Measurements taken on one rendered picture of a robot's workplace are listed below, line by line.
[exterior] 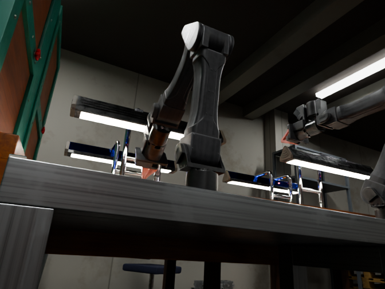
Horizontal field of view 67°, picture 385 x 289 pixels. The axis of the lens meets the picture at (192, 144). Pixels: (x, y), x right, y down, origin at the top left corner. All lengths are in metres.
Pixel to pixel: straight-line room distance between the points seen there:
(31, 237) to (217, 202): 0.19
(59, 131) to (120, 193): 3.43
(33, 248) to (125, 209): 0.08
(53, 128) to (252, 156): 2.88
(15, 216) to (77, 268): 3.28
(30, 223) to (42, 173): 0.04
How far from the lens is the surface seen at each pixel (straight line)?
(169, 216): 0.31
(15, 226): 0.29
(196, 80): 0.65
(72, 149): 1.63
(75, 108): 1.10
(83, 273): 3.57
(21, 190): 0.29
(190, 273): 3.97
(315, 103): 1.22
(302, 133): 1.21
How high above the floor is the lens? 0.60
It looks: 20 degrees up
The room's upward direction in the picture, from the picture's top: 4 degrees clockwise
